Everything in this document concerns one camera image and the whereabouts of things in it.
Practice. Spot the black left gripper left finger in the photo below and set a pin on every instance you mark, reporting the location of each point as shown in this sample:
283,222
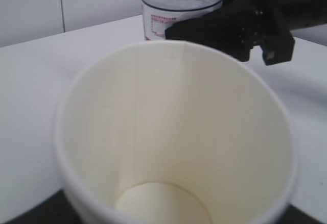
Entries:
55,210

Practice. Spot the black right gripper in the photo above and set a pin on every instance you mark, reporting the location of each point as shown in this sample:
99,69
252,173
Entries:
239,25

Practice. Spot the white paper cup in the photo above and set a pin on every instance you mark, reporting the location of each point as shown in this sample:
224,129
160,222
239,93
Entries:
174,132

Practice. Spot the clear water bottle red label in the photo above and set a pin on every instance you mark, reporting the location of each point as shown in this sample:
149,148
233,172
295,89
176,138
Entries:
158,15

